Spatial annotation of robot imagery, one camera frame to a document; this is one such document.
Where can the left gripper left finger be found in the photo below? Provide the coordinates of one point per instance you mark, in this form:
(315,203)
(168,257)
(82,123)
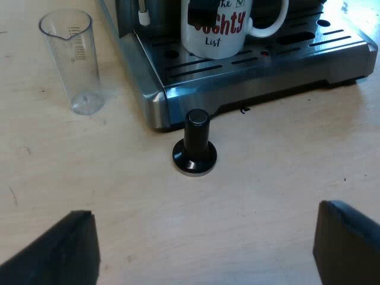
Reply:
(62,255)

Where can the steel espresso machine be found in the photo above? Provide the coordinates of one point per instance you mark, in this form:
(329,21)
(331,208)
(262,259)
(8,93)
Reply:
(237,80)

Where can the clear measuring glass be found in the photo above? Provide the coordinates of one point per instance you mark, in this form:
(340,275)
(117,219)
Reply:
(77,59)

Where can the small black tamper with knob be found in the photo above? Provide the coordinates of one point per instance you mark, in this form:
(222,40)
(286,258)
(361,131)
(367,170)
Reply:
(195,142)

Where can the white mug with red and black print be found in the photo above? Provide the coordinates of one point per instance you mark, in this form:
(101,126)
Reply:
(216,41)

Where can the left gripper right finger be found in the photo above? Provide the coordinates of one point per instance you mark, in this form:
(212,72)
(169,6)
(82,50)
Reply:
(347,249)

